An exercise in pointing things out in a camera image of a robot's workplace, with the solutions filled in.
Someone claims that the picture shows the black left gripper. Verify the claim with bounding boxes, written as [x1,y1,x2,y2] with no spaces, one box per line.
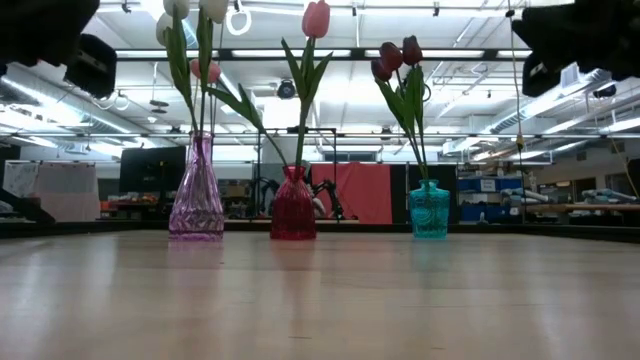
[0,0,101,69]

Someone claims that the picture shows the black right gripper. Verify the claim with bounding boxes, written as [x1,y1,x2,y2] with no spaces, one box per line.
[510,0,640,81]

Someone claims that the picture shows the pink artificial tulip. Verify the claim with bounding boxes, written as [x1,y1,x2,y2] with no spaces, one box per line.
[189,58,290,169]
[280,0,335,169]

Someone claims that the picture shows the dark red artificial tulip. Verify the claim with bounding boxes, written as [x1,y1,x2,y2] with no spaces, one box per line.
[370,58,426,181]
[402,34,430,181]
[378,41,426,181]

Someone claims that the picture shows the pink glass vase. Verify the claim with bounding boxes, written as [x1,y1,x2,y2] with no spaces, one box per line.
[167,130,226,243]

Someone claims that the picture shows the teal glass vase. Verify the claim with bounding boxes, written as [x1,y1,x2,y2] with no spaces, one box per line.
[408,178,451,240]

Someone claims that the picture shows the red glass vase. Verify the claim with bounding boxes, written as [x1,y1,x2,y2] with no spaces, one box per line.
[269,165,318,241]

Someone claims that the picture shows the white cloth screen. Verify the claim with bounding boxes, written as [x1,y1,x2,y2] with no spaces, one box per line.
[2,162,101,223]

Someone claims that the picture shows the wooden background table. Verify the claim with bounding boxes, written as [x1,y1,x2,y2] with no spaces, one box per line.
[524,202,640,226]

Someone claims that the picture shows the black monitor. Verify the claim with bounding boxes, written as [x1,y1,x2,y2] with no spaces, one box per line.
[118,145,187,194]

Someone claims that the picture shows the blue storage bins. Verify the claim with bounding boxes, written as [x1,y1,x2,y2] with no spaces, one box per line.
[457,175,524,224]

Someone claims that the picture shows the black overhead beam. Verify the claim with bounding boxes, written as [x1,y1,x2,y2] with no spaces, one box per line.
[114,47,532,62]

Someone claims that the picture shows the red curtain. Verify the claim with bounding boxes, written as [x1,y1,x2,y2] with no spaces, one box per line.
[310,162,394,225]

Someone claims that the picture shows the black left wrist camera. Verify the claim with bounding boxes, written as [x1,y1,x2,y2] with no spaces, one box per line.
[63,33,119,100]

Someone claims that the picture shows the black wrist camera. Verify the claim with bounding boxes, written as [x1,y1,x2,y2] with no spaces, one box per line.
[521,51,564,99]
[63,33,119,100]

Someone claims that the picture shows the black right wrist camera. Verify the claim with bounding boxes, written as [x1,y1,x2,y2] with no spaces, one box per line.
[521,51,564,99]

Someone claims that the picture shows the yellow hanging cable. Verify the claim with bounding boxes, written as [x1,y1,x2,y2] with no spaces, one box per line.
[506,0,526,154]

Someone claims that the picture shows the white hanging ring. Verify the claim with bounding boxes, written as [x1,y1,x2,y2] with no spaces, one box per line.
[225,0,253,37]

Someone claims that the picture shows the black aluminium table frame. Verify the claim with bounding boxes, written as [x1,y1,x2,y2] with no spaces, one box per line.
[0,218,640,245]

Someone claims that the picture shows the black overhead camera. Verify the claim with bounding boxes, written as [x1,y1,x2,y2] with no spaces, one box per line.
[276,78,297,100]

